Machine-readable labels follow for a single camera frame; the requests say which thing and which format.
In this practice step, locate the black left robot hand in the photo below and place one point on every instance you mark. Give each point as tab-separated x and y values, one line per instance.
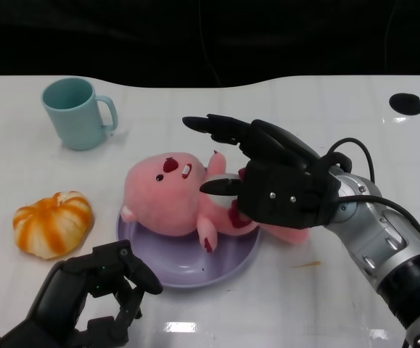
62	293

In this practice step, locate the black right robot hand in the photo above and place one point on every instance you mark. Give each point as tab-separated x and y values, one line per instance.
282	192

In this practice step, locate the pink plush beaver doll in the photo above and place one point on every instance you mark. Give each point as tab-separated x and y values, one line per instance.
166	203

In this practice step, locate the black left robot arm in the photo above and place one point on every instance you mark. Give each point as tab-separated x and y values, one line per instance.
28	335

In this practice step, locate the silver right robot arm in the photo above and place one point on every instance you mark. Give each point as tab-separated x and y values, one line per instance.
373	228

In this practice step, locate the lavender plastic plate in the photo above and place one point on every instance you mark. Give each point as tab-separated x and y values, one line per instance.
231	255

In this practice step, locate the orange white striped pumpkin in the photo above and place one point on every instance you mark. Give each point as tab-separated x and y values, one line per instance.
52	224

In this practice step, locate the large black table grommet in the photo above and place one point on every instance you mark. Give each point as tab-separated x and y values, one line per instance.
406	103

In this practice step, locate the teal plastic mug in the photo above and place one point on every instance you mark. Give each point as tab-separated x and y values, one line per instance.
75	121

